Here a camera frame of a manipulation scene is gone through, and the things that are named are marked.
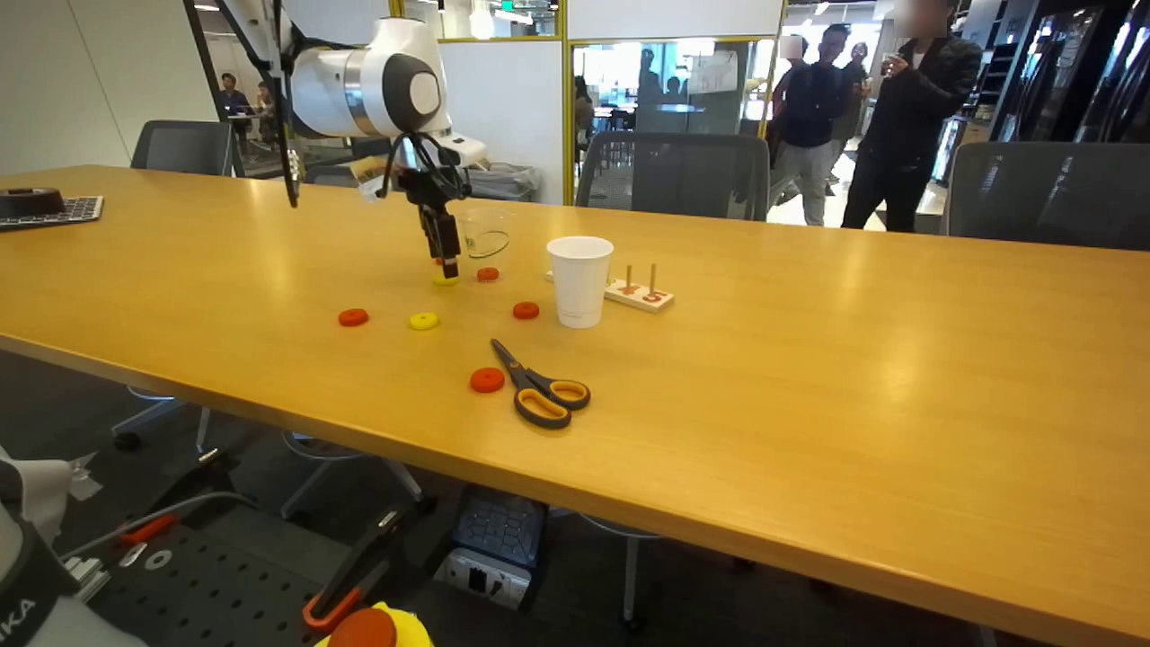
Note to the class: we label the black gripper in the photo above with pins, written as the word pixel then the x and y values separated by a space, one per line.
pixel 433 174

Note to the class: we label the yellow round tile with hole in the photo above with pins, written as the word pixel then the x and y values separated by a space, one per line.
pixel 413 323

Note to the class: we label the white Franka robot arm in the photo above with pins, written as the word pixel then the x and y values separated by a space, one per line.
pixel 360 93

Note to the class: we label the clear plastic cup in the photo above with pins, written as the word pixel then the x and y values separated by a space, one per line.
pixel 488 247

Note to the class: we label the white paper cup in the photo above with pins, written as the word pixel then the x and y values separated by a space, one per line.
pixel 581 290

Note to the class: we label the orange and black scissors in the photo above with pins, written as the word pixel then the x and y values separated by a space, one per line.
pixel 520 367

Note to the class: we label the white wooden peg base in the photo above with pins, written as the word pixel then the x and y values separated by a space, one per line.
pixel 641 295

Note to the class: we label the seated person behind glass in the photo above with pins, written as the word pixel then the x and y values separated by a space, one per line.
pixel 231 102

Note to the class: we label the grey office chair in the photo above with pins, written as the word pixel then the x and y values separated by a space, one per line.
pixel 180 149
pixel 1054 191

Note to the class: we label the black perforated box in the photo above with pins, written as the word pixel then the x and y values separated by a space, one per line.
pixel 502 527

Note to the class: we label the white paper sign on glass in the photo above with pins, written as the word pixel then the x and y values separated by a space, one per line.
pixel 712 73

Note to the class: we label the grey chair base with wheels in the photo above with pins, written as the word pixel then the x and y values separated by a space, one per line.
pixel 155 415

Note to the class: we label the grey power box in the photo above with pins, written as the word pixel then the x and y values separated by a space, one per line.
pixel 478 575

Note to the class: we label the person in grey trousers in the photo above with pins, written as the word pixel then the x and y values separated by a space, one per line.
pixel 812 119

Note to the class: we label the black and silver keyboard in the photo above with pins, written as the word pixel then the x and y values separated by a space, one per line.
pixel 49 212

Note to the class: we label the yellow red emergency stop button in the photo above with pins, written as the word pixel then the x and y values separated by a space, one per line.
pixel 363 632

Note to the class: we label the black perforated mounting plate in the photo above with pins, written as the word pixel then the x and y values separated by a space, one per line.
pixel 217 586

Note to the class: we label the person in black jacket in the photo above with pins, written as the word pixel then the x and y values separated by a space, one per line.
pixel 918 109

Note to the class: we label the black display refrigerator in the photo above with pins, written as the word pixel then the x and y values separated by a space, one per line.
pixel 1038 73
pixel 1119 73

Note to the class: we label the glass partition with yellow frame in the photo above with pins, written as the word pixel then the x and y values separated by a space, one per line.
pixel 669 18

